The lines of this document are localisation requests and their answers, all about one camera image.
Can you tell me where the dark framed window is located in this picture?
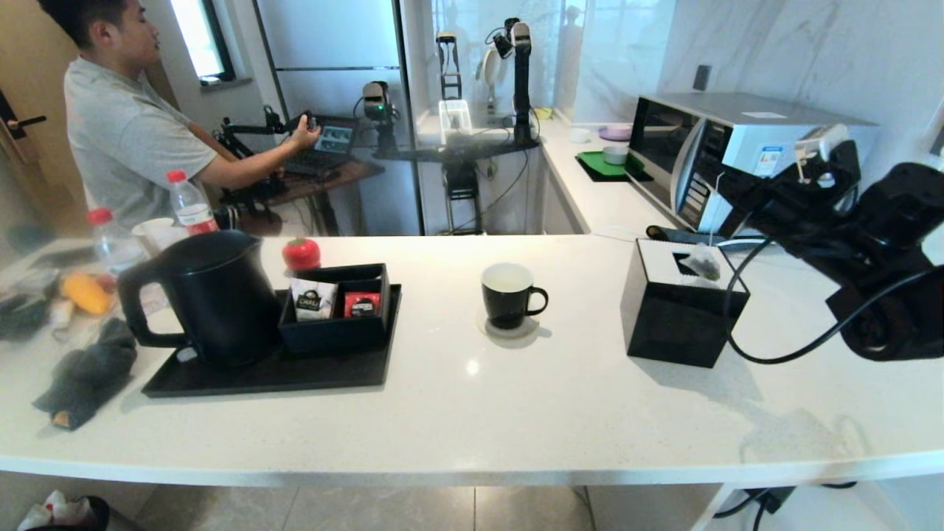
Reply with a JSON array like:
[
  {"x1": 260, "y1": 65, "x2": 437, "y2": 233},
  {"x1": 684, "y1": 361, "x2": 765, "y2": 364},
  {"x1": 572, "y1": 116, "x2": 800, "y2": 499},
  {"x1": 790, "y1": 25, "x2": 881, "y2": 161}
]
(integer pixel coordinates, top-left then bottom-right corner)
[{"x1": 168, "y1": 0, "x2": 237, "y2": 86}]

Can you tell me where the clear water bottle red cap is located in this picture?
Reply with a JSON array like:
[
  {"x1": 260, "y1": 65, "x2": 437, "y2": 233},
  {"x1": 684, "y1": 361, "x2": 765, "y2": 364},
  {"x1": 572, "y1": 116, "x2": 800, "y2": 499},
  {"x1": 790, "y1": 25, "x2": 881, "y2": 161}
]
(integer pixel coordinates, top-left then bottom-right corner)
[{"x1": 164, "y1": 168, "x2": 219, "y2": 236}]

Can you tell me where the white packet with black logo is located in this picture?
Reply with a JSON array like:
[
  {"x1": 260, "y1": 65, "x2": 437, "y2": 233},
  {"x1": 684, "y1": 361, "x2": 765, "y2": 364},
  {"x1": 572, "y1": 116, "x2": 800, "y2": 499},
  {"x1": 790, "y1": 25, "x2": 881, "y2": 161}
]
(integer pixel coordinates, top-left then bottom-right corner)
[{"x1": 290, "y1": 278, "x2": 337, "y2": 322}]

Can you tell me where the black laptop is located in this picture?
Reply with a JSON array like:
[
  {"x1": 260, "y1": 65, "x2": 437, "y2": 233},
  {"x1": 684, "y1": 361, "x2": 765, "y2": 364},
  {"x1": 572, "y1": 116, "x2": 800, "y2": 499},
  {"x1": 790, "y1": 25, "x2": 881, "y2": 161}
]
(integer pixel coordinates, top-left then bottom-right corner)
[{"x1": 284, "y1": 117, "x2": 358, "y2": 176}]

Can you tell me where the black compartment box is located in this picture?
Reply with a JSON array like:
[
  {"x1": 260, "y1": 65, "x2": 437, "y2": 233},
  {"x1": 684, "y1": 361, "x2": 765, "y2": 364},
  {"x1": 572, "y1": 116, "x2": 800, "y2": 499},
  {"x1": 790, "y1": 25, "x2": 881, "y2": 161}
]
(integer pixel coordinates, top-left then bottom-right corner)
[{"x1": 278, "y1": 263, "x2": 392, "y2": 354}]

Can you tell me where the black electric kettle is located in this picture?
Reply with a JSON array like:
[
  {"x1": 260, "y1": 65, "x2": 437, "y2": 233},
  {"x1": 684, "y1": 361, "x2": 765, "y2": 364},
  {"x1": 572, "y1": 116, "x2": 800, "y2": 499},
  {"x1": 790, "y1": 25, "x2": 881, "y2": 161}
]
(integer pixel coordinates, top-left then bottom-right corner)
[{"x1": 116, "y1": 229, "x2": 283, "y2": 368}]

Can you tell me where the translucent tea bag with string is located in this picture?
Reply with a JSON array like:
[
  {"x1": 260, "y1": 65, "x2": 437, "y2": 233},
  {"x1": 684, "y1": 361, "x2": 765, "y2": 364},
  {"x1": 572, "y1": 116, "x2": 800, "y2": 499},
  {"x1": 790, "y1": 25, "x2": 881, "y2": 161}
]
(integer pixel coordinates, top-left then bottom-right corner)
[{"x1": 678, "y1": 172, "x2": 727, "y2": 285}]

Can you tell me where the black upright bracket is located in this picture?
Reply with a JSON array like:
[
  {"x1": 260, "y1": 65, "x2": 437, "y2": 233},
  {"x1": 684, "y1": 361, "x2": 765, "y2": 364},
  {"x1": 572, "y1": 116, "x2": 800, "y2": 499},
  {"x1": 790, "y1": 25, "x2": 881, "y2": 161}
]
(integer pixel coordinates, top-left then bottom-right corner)
[{"x1": 435, "y1": 30, "x2": 464, "y2": 100}]

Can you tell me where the orange corn toy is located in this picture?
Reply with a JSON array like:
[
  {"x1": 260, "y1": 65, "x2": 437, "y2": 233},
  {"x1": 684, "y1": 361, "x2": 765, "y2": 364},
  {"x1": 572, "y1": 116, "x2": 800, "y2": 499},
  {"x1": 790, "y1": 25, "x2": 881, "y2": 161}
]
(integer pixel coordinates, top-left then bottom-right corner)
[{"x1": 60, "y1": 273, "x2": 114, "y2": 316}]

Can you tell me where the dark grey cloth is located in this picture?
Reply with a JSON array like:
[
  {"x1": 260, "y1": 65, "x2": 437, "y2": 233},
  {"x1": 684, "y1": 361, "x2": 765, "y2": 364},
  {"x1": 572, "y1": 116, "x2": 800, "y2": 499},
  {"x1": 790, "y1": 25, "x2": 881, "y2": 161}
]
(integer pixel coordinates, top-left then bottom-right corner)
[{"x1": 32, "y1": 318, "x2": 139, "y2": 431}]

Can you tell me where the black plug and cable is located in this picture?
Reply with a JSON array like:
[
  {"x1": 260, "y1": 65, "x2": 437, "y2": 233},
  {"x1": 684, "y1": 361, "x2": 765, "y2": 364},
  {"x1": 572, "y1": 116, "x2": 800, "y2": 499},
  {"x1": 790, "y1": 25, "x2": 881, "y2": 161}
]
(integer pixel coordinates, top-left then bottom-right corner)
[{"x1": 712, "y1": 483, "x2": 860, "y2": 531}]

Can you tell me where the black mug white inside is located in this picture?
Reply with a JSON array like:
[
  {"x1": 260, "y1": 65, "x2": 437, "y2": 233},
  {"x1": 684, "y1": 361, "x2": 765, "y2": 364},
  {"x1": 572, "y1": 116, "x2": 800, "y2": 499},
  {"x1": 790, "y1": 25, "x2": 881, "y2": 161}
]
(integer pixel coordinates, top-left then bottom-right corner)
[{"x1": 481, "y1": 262, "x2": 549, "y2": 330}]

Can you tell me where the silver microwave oven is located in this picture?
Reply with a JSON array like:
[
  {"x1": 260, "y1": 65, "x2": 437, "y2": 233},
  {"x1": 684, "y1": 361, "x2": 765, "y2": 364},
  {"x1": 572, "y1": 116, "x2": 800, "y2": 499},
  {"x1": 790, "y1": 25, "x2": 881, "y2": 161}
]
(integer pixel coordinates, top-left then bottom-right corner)
[{"x1": 625, "y1": 91, "x2": 880, "y2": 237}]

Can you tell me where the black rectangular serving tray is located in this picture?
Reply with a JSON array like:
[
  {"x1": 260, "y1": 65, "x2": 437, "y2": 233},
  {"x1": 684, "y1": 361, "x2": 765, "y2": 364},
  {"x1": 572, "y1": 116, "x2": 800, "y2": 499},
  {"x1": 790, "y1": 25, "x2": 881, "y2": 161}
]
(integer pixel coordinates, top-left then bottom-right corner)
[{"x1": 142, "y1": 284, "x2": 403, "y2": 399}]

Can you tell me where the round pale coaster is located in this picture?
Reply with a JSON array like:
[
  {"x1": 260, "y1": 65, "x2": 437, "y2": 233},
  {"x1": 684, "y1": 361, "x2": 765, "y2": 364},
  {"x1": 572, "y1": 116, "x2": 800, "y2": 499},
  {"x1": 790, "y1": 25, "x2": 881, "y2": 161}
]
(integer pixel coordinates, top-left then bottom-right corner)
[{"x1": 476, "y1": 313, "x2": 540, "y2": 340}]

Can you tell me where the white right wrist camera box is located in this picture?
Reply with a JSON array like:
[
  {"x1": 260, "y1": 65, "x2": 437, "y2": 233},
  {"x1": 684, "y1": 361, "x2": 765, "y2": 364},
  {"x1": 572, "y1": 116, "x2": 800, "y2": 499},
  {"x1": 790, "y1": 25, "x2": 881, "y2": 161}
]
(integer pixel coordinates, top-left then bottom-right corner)
[{"x1": 794, "y1": 123, "x2": 850, "y2": 163}]

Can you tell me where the black power strip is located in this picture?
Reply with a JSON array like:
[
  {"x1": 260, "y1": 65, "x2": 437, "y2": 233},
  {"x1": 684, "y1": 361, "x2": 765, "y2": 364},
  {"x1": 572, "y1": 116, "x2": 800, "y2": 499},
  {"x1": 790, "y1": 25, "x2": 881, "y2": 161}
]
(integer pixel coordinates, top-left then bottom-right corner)
[{"x1": 645, "y1": 223, "x2": 760, "y2": 248}]

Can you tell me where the red tomato shaped timer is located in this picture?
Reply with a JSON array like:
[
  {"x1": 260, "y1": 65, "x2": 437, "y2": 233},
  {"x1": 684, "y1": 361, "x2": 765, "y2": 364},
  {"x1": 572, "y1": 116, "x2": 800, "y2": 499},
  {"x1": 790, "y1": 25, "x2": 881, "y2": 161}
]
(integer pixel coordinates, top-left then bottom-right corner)
[{"x1": 281, "y1": 236, "x2": 322, "y2": 271}]

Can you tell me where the bin with white rubbish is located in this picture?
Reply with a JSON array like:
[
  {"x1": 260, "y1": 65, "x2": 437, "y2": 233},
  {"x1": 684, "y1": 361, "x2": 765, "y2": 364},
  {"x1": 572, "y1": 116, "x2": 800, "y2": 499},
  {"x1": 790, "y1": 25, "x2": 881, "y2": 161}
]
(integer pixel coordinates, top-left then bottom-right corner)
[{"x1": 16, "y1": 490, "x2": 111, "y2": 531}]

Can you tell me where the paper cup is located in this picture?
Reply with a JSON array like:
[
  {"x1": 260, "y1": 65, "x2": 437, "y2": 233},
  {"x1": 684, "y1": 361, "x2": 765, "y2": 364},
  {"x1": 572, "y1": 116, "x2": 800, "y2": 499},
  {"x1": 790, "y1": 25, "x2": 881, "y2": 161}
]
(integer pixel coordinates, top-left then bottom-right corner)
[{"x1": 131, "y1": 216, "x2": 187, "y2": 253}]

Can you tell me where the black tissue box white lid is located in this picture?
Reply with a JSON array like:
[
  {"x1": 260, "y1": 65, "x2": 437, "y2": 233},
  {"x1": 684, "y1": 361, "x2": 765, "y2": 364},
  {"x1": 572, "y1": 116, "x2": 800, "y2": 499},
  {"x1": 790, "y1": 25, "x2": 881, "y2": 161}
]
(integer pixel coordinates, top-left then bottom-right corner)
[{"x1": 619, "y1": 238, "x2": 751, "y2": 369}]

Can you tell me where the red snack packet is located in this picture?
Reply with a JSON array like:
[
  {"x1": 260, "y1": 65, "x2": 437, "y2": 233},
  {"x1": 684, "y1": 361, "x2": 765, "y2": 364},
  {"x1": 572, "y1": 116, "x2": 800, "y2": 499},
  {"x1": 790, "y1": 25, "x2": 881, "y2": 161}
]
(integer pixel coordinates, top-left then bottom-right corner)
[{"x1": 343, "y1": 292, "x2": 381, "y2": 319}]

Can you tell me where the red label water bottle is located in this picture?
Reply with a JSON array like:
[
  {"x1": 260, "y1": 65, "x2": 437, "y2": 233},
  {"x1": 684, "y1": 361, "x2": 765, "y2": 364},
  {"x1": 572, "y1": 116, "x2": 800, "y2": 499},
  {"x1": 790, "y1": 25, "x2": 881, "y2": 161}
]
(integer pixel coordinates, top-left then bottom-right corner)
[{"x1": 86, "y1": 207, "x2": 150, "y2": 275}]

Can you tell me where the brown wooden desk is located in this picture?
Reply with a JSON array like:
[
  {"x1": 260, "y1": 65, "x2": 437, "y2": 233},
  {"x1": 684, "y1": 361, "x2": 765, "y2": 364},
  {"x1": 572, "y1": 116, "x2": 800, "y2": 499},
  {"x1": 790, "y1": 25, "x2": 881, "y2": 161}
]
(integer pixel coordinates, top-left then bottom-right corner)
[{"x1": 254, "y1": 159, "x2": 384, "y2": 235}]

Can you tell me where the black door handle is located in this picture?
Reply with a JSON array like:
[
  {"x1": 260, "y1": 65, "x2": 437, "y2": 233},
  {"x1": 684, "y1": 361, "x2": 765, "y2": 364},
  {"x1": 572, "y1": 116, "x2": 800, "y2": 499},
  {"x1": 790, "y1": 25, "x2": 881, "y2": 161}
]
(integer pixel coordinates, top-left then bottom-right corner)
[{"x1": 0, "y1": 92, "x2": 46, "y2": 141}]

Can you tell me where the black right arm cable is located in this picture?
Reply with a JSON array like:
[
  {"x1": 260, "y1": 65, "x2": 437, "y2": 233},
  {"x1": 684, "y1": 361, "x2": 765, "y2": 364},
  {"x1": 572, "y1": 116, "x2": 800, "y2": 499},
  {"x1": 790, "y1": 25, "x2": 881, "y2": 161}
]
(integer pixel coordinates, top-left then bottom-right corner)
[{"x1": 723, "y1": 236, "x2": 937, "y2": 365}]

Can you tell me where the man in grey t-shirt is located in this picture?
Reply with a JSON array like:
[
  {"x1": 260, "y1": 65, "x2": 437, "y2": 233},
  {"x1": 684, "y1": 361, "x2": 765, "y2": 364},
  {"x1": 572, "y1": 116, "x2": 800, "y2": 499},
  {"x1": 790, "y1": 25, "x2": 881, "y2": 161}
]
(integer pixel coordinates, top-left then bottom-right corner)
[{"x1": 37, "y1": 0, "x2": 322, "y2": 231}]

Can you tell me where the black white robot joint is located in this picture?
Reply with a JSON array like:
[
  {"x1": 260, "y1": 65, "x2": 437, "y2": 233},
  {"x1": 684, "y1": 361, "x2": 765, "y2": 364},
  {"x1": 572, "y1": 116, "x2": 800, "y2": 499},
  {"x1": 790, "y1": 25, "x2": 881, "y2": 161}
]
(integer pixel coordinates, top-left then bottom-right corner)
[{"x1": 487, "y1": 18, "x2": 540, "y2": 143}]

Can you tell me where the green tray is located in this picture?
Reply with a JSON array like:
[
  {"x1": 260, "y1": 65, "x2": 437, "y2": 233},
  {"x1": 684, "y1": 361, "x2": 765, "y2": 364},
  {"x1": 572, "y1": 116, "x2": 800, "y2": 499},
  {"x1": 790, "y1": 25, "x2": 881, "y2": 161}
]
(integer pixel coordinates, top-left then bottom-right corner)
[{"x1": 575, "y1": 150, "x2": 650, "y2": 183}]

